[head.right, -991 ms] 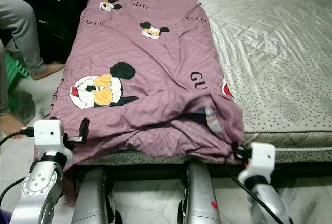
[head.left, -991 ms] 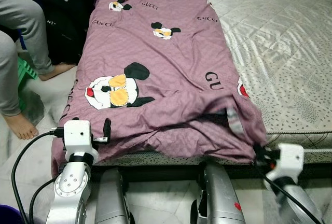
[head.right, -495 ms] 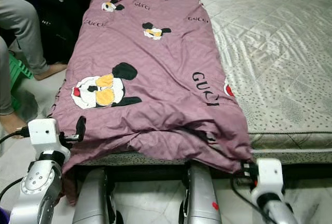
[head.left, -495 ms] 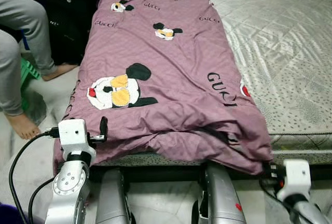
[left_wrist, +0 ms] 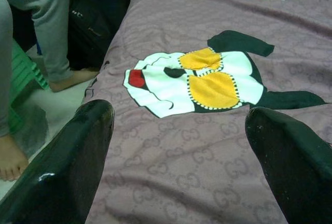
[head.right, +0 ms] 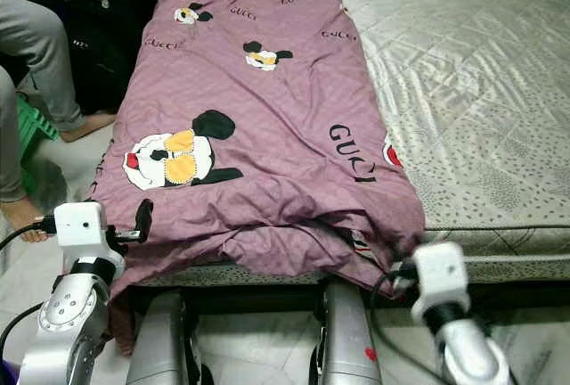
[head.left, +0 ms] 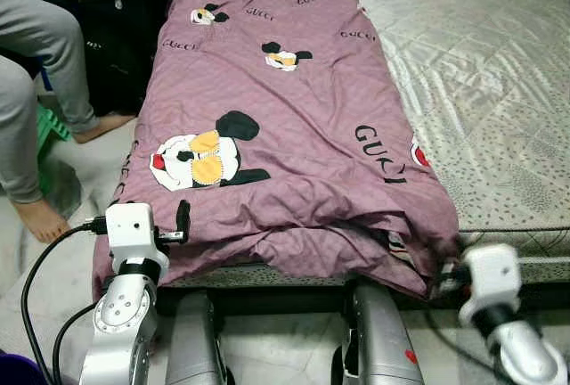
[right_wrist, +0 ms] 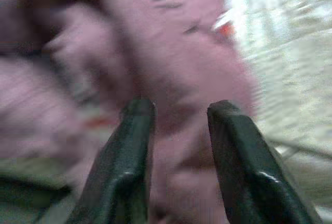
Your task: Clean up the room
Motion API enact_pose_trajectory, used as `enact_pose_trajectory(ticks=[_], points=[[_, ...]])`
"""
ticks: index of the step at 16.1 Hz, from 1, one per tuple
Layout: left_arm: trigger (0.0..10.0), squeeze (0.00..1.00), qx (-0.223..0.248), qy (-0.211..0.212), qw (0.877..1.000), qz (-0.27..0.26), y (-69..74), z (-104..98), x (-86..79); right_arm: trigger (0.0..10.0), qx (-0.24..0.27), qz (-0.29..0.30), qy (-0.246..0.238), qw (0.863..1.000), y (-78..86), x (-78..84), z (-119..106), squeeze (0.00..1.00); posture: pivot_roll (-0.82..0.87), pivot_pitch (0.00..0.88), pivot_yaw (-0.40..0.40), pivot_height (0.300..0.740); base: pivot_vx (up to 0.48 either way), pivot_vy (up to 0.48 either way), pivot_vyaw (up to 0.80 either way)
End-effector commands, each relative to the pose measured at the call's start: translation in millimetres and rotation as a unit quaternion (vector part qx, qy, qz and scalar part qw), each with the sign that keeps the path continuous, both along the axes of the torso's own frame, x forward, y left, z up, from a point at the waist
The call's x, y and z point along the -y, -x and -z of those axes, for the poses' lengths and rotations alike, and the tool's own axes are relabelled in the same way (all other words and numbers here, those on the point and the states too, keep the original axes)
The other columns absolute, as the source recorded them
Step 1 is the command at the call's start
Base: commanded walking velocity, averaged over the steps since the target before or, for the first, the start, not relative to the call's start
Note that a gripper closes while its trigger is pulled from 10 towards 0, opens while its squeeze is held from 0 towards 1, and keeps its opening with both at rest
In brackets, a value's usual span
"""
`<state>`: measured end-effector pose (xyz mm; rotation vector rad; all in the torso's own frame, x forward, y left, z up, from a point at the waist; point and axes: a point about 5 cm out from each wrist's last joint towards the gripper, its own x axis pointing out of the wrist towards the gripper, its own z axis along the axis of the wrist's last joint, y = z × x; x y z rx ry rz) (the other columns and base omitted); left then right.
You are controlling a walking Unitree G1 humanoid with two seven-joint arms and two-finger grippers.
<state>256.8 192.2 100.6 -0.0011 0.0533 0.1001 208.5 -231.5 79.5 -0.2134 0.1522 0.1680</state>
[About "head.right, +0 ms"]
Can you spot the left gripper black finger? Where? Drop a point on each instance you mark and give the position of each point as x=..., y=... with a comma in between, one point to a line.
x=144, y=218

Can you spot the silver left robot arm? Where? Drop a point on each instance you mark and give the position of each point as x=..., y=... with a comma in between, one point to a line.
x=71, y=323

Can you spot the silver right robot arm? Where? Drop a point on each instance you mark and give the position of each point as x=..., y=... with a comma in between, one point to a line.
x=468, y=349

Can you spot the silver right robot leg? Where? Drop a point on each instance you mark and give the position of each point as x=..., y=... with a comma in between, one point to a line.
x=352, y=336

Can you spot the green plastic crate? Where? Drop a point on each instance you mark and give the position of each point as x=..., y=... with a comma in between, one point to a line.
x=34, y=131

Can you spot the person leg grey trousers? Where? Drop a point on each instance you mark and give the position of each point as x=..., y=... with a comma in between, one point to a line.
x=44, y=46
x=9, y=144

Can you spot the purple plastic bin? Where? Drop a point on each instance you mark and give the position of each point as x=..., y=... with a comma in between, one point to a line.
x=7, y=376

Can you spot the purple printed blanket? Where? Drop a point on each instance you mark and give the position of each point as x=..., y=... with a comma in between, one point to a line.
x=267, y=91

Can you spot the black bag pile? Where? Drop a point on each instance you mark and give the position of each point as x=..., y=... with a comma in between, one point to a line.
x=107, y=37

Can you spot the white quilted mattress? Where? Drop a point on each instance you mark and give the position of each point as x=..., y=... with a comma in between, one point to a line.
x=472, y=91

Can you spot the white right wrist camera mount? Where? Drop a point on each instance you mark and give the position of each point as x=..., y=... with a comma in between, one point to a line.
x=441, y=276

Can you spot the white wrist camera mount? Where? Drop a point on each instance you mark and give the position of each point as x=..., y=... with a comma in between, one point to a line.
x=82, y=227
x=441, y=276

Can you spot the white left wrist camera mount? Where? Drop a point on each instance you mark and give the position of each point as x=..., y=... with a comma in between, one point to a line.
x=82, y=227

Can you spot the dark bed frame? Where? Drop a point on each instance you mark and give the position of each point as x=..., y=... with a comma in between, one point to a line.
x=258, y=298

